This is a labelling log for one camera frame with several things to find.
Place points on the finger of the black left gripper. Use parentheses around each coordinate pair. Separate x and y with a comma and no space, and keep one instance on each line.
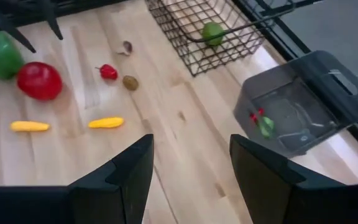
(53,18)
(9,31)

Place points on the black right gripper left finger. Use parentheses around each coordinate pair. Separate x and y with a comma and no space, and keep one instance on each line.
(126,193)

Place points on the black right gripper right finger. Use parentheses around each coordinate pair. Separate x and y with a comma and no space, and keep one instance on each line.
(269,193)

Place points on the red tomato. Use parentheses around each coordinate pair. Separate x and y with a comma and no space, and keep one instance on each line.
(39,81)

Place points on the green jalapeno pepper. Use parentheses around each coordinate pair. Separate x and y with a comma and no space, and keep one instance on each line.
(266,127)

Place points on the small yellow pepper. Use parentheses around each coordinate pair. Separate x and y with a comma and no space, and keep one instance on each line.
(30,126)
(106,122)

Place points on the small red chili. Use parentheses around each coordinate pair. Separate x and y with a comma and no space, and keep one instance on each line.
(253,118)

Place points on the small red habanero pepper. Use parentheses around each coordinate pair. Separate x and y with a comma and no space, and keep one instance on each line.
(108,72)

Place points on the green lime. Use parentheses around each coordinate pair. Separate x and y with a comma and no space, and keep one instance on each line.
(213,33)

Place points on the grey plastic bin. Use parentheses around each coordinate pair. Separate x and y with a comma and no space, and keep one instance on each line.
(306,67)

